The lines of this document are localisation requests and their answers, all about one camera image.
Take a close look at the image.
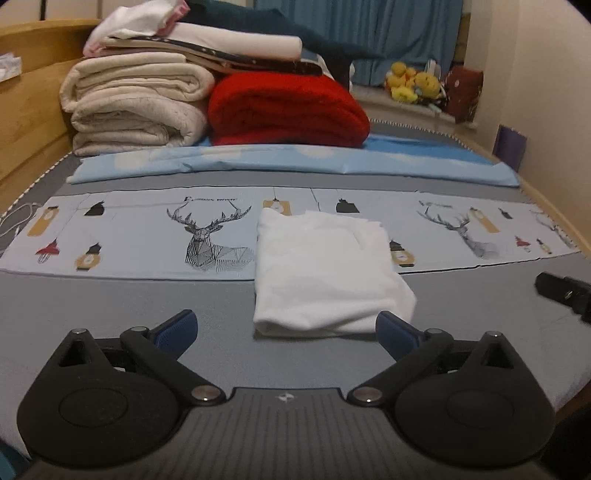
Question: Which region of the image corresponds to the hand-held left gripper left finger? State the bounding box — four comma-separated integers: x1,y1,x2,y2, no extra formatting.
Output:
44,309,227,408

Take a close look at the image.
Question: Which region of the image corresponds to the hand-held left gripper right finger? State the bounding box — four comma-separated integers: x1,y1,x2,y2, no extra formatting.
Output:
346,311,533,408

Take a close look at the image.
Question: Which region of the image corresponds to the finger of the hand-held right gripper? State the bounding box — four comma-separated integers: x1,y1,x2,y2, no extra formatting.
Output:
534,272,591,325

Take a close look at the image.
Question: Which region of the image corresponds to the white small garment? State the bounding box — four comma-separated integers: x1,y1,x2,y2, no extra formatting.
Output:
253,209,419,337

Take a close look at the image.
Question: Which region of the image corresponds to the deer print bed sheet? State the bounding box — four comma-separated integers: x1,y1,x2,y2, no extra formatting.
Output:
0,186,581,282

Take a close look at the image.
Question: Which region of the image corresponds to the light blue sheet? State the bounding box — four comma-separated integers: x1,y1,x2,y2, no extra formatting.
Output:
67,143,522,188

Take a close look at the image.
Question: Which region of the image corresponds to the cream folded quilt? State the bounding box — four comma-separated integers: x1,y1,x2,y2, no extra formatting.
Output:
60,52,217,158

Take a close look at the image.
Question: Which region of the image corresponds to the red folded blanket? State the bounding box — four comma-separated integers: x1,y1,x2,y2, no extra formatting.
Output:
208,71,371,148

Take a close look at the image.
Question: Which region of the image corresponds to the wooden headboard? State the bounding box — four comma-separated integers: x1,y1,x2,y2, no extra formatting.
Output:
0,19,101,214

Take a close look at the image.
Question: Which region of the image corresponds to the dark dotted folded cloth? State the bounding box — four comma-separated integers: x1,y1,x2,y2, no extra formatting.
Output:
102,37,324,78

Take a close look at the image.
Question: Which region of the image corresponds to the white folded cloth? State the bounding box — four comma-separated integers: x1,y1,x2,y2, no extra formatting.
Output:
171,22,304,61

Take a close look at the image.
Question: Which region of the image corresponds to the blue curtain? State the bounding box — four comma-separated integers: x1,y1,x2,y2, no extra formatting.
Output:
253,0,465,88

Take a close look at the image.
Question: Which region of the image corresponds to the tissue pack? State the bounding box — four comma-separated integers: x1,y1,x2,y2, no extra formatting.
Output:
0,53,24,80

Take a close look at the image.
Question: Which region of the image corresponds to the white and pink cloth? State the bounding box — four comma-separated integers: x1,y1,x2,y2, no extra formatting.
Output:
83,0,191,58

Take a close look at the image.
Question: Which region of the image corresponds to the white cable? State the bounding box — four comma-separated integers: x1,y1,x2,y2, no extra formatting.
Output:
0,203,38,243

